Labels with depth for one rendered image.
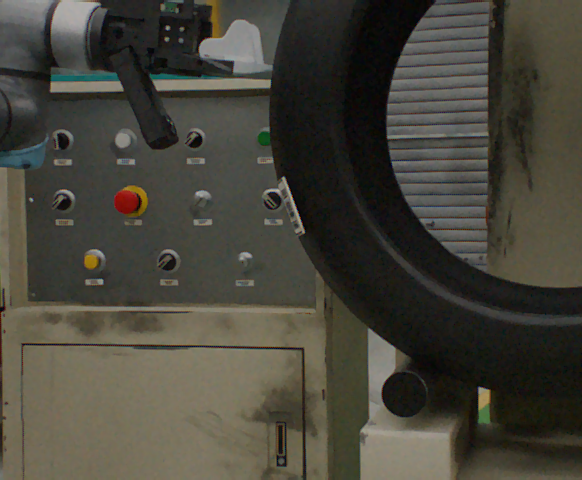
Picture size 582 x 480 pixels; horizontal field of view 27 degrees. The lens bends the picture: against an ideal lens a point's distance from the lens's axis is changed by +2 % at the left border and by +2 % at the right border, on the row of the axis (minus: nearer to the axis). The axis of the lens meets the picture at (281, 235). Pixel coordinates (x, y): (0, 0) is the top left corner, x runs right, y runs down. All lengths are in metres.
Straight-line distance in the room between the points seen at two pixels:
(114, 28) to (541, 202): 0.56
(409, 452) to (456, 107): 9.37
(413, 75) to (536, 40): 9.10
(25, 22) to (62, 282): 0.77
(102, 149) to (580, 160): 0.84
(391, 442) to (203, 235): 0.85
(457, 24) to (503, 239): 9.06
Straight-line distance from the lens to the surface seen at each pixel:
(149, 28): 1.36
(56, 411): 2.07
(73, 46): 1.39
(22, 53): 1.41
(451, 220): 10.55
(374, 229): 1.20
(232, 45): 1.34
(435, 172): 10.57
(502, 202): 1.56
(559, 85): 1.56
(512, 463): 1.37
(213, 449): 1.99
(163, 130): 1.36
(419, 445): 1.22
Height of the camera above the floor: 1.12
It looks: 3 degrees down
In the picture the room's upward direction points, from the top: 1 degrees counter-clockwise
